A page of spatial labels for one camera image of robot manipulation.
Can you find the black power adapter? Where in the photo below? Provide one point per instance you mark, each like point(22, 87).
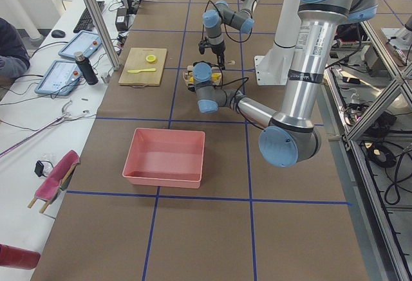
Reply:
point(122, 20)

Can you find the pink plastic bin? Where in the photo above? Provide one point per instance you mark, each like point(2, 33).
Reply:
point(165, 157)

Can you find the yellow toy lemon slice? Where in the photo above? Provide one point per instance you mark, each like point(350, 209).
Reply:
point(151, 58)

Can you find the black water bottle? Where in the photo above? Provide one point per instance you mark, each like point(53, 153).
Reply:
point(86, 68)

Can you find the red cylinder bottle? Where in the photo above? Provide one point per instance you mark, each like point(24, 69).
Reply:
point(19, 258)

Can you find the teach pendant tablet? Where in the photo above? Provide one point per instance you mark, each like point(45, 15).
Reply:
point(84, 41)
point(60, 79)

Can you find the wooden cutting board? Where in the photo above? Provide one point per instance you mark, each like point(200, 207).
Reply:
point(136, 60)

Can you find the black keyboard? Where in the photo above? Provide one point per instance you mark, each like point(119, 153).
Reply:
point(85, 22)

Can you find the near teach pendant tablet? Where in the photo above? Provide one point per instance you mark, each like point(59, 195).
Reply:
point(60, 79)

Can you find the pink cloth on rack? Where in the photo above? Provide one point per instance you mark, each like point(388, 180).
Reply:
point(51, 185)

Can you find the black computer mouse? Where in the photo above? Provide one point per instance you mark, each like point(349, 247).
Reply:
point(58, 34)

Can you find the far teach pendant tablet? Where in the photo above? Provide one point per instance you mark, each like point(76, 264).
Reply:
point(84, 41)

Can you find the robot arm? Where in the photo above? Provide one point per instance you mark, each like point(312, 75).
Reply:
point(221, 14)
point(288, 135)

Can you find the yellow plastic toy knife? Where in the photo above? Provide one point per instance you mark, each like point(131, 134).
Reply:
point(136, 71)

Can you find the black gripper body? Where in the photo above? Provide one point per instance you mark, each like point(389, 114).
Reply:
point(219, 49)

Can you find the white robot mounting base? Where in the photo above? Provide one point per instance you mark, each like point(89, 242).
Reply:
point(272, 69)

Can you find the yellow toy corn cob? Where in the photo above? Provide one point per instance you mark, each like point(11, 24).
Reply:
point(215, 77)

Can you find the seated person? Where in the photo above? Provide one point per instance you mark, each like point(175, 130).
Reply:
point(14, 56)

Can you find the aluminium frame post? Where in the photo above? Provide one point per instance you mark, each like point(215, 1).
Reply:
point(102, 30)

